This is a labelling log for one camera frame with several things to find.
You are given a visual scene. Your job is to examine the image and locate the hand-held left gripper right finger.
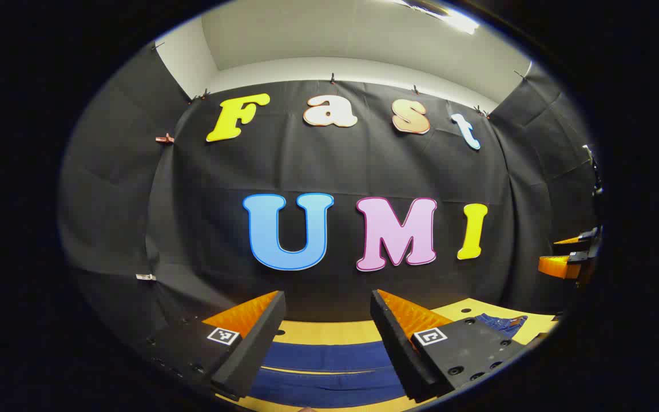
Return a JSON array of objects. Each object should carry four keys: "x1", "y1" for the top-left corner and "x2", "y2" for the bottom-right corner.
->
[{"x1": 370, "y1": 289, "x2": 529, "y2": 403}]

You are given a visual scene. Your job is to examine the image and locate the row of small black clips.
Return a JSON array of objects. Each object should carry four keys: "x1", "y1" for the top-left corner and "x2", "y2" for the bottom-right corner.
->
[{"x1": 152, "y1": 40, "x2": 527, "y2": 118}]

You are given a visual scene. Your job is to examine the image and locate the blue jeans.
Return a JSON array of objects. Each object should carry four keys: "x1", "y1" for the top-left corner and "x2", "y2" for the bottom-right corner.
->
[{"x1": 248, "y1": 313, "x2": 529, "y2": 409}]

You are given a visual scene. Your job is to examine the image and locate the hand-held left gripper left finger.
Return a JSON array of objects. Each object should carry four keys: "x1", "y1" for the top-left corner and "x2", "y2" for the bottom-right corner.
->
[{"x1": 144, "y1": 290, "x2": 287, "y2": 400}]

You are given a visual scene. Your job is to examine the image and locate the ceiling light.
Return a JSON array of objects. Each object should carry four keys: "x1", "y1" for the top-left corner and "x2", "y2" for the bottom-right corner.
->
[{"x1": 390, "y1": 0, "x2": 482, "y2": 35}]

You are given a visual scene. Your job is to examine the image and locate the black backdrop cloth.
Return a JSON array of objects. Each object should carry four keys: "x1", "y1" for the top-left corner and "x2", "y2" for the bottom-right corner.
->
[{"x1": 58, "y1": 43, "x2": 602, "y2": 344}]

